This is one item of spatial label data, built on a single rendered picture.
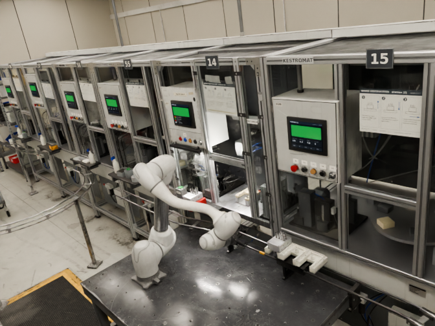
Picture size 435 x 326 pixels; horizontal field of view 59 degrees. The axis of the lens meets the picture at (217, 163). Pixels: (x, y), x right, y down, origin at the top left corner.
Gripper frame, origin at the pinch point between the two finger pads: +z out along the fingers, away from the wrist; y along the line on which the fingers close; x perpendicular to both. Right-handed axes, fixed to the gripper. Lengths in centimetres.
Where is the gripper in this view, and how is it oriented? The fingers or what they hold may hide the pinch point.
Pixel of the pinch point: (246, 236)
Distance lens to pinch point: 255.8
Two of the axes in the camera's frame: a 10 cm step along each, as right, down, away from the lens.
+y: -2.3, -9.3, 2.7
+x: -7.1, 3.5, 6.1
